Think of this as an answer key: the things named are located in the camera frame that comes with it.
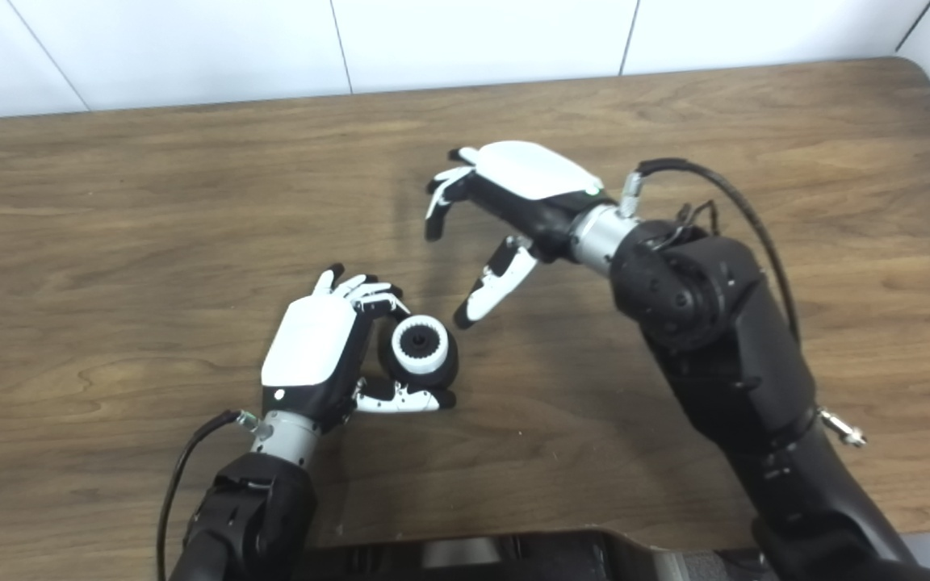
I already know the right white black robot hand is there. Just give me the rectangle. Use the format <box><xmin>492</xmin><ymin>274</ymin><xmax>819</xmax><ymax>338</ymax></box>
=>
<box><xmin>425</xmin><ymin>140</ymin><xmax>615</xmax><ymax>330</ymax></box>

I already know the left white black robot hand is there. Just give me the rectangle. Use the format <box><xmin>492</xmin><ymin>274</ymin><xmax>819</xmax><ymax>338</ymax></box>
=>
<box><xmin>261</xmin><ymin>263</ymin><xmax>458</xmax><ymax>433</ymax></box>

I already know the white ring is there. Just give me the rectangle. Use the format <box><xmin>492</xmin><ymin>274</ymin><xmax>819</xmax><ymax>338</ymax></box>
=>
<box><xmin>391</xmin><ymin>315</ymin><xmax>443</xmax><ymax>376</ymax></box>

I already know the round black part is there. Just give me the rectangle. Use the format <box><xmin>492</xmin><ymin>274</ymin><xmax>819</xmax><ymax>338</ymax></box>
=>
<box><xmin>378</xmin><ymin>315</ymin><xmax>460</xmax><ymax>390</ymax></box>

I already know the black robot body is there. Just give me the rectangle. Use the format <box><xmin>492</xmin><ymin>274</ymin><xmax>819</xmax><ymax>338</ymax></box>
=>
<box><xmin>304</xmin><ymin>529</ymin><xmax>773</xmax><ymax>581</ymax></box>

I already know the thin black wire on right arm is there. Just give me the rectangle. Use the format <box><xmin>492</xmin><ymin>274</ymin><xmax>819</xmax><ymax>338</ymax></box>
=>
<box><xmin>659</xmin><ymin>200</ymin><xmax>720</xmax><ymax>243</ymax></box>

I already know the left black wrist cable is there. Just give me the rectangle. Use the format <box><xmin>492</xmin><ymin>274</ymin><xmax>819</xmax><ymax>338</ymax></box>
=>
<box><xmin>156</xmin><ymin>409</ymin><xmax>260</xmax><ymax>581</ymax></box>

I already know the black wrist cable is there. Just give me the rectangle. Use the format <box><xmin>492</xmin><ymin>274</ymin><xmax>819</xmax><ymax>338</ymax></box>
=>
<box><xmin>618</xmin><ymin>158</ymin><xmax>868</xmax><ymax>447</ymax></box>
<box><xmin>156</xmin><ymin>409</ymin><xmax>260</xmax><ymax>581</ymax></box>

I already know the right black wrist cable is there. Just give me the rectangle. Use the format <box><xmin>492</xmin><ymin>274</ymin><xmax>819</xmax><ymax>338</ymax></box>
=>
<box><xmin>618</xmin><ymin>158</ymin><xmax>868</xmax><ymax>447</ymax></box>

